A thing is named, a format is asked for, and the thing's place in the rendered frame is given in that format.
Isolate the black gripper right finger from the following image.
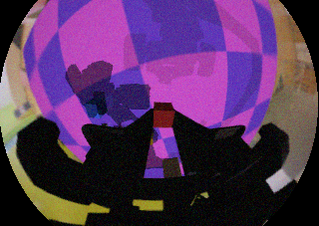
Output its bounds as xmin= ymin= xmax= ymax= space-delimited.
xmin=172 ymin=110 xmax=246 ymax=177

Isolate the red block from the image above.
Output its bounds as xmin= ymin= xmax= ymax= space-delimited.
xmin=153 ymin=103 xmax=175 ymax=127

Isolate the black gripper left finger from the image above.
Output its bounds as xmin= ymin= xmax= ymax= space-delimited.
xmin=81 ymin=110 xmax=153 ymax=177

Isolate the blue block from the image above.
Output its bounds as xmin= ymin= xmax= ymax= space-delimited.
xmin=84 ymin=99 xmax=108 ymax=118

